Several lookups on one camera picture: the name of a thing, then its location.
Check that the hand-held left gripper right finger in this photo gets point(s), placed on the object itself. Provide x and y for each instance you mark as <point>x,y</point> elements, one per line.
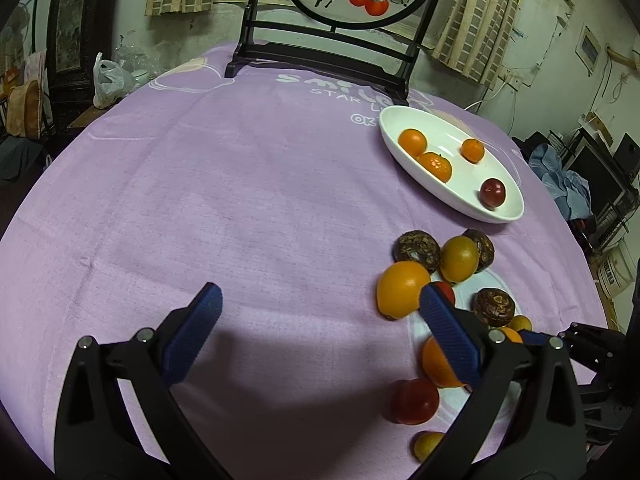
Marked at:
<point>447,332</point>

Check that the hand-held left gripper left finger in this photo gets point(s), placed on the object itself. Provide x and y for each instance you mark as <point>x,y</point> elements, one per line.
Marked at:
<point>192,332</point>

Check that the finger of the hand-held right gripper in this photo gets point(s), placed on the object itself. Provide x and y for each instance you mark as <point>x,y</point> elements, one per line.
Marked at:
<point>533,338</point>

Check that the medium orange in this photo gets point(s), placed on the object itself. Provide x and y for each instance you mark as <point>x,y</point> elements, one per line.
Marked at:
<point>436,366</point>

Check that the large orange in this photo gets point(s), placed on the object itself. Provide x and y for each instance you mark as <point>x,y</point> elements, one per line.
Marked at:
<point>400,291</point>

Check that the white oval plate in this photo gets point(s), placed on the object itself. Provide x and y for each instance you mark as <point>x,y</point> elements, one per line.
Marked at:
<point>445,125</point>

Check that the small yellow fruit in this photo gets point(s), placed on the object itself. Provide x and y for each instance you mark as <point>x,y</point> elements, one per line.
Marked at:
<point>426,446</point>
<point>521,322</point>

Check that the small orange kumquat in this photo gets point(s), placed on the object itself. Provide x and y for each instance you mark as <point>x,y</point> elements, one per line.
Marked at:
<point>512,335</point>

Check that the small red fruit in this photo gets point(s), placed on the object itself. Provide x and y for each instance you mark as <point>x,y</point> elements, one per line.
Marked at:
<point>446,291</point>

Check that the brown wrinkled passion fruit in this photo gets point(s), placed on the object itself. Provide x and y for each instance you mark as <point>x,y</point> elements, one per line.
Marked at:
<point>493,306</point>
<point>418,248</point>
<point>483,245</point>

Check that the yellow-green round fruit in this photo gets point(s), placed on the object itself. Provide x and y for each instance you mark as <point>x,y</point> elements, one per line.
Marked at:
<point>459,259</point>

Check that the white container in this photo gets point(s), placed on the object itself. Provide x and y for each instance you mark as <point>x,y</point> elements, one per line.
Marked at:
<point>617,267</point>

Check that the dark red plum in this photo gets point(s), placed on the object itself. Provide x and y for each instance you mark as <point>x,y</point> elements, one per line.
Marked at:
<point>493,193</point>

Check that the black metal rack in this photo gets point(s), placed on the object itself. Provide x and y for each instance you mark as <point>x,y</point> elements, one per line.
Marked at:
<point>607,210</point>

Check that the blue cloth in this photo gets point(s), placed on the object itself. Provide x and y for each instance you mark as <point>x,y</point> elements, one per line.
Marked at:
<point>562,182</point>

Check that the orange with green stem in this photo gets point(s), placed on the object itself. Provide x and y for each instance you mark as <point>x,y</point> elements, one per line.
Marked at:
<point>436,167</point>

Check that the small orange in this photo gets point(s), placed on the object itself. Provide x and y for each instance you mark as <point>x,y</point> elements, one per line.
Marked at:
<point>472,150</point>

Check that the round orange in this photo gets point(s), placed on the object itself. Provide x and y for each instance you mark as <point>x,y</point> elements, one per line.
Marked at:
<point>412,141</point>

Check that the black speaker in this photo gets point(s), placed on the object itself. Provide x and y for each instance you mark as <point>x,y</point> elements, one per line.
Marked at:
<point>628,155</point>

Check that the white plastic bag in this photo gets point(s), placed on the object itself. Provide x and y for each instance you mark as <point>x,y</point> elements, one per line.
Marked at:
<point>109,82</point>

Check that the brown cushion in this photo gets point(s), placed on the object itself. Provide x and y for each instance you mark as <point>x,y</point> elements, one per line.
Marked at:
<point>25,110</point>

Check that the clear plastic bag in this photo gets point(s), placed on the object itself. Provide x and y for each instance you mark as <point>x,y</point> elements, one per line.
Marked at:
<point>131,60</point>

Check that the dark wooden cabinet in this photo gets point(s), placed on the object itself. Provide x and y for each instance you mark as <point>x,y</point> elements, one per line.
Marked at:
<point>70,20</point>

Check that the white wall box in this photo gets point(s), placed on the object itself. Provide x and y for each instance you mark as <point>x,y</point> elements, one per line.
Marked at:
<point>588,50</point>

